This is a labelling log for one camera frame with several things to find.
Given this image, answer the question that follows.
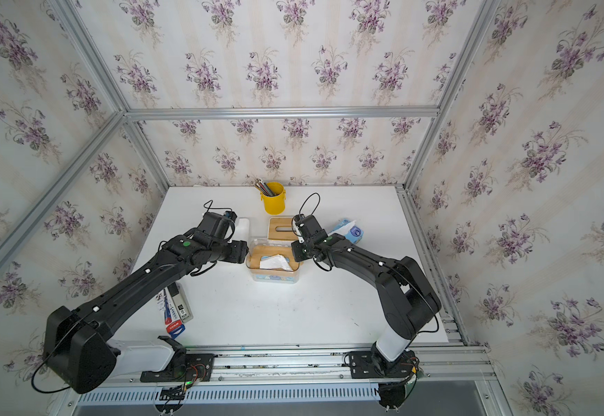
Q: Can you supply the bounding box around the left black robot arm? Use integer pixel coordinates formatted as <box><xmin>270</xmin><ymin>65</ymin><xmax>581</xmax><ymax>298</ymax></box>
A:
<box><xmin>42</xmin><ymin>210</ymin><xmax>248</xmax><ymax>393</ymax></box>

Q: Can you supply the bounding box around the white box with bamboo lid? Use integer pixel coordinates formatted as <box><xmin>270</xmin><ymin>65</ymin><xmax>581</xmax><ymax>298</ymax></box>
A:
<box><xmin>267</xmin><ymin>216</ymin><xmax>298</xmax><ymax>242</ymax></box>

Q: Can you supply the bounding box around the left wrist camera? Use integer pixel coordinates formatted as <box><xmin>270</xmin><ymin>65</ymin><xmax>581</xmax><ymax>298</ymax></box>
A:
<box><xmin>223</xmin><ymin>210</ymin><xmax>238</xmax><ymax>224</ymax></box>

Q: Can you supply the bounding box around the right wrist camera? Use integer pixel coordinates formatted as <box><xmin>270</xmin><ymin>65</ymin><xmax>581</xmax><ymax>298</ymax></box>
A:
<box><xmin>291</xmin><ymin>215</ymin><xmax>304</xmax><ymax>242</ymax></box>

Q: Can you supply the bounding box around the clear plastic tissue box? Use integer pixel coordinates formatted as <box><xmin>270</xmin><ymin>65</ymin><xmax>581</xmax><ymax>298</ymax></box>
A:
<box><xmin>246</xmin><ymin>239</ymin><xmax>301</xmax><ymax>284</ymax></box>

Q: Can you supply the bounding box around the colored pencils bundle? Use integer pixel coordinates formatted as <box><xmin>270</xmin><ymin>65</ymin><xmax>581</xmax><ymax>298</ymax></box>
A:
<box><xmin>254</xmin><ymin>179</ymin><xmax>276</xmax><ymax>198</ymax></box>

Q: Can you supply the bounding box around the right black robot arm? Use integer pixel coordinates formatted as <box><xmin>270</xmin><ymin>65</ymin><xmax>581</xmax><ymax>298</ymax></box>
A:
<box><xmin>291</xmin><ymin>214</ymin><xmax>441</xmax><ymax>364</ymax></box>

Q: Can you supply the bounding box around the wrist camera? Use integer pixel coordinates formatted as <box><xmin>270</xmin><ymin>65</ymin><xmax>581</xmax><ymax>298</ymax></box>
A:
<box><xmin>291</xmin><ymin>215</ymin><xmax>304</xmax><ymax>242</ymax></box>
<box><xmin>223</xmin><ymin>210</ymin><xmax>238</xmax><ymax>224</ymax></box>

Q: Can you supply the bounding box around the bamboo tissue box lid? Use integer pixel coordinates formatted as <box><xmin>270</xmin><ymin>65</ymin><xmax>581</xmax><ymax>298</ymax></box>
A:
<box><xmin>246</xmin><ymin>244</ymin><xmax>299</xmax><ymax>272</ymax></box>

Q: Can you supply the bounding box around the white plastic tray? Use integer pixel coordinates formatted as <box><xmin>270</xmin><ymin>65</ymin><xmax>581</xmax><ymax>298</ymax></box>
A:
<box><xmin>233</xmin><ymin>218</ymin><xmax>251</xmax><ymax>242</ymax></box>

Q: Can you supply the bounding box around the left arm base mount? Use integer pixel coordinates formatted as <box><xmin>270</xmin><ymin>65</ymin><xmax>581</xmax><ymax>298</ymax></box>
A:
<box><xmin>139</xmin><ymin>353</ymin><xmax>215</xmax><ymax>407</ymax></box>

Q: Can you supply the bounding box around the yellow metal pen bucket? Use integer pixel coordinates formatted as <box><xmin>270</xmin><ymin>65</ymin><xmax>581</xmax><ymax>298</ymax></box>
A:
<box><xmin>260</xmin><ymin>182</ymin><xmax>286</xmax><ymax>216</ymax></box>

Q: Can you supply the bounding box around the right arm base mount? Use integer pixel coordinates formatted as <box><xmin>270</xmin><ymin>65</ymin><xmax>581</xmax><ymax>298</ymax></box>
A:
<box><xmin>343</xmin><ymin>346</ymin><xmax>421</xmax><ymax>412</ymax></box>

